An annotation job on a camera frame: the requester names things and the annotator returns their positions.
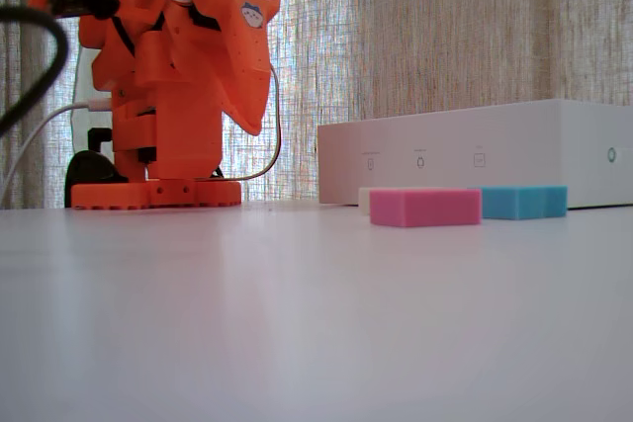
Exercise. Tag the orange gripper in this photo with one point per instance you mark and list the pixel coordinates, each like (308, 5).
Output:
(245, 71)

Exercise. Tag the orange robot base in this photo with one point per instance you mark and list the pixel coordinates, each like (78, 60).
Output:
(163, 192)

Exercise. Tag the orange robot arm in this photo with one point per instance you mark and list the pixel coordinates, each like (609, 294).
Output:
(183, 135)

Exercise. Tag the beige foam cuboid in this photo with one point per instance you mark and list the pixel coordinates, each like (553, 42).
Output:
(364, 200)

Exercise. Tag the pink foam cuboid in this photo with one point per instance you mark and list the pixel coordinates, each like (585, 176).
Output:
(425, 207)

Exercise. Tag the white cardboard box bin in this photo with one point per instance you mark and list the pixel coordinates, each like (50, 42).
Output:
(470, 145)

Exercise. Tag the blue foam cuboid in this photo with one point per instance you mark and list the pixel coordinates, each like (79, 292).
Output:
(524, 202)

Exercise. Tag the black table clamp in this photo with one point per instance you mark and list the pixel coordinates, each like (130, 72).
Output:
(89, 170)

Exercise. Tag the beige woven curtain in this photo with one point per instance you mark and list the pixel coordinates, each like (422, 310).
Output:
(445, 22)

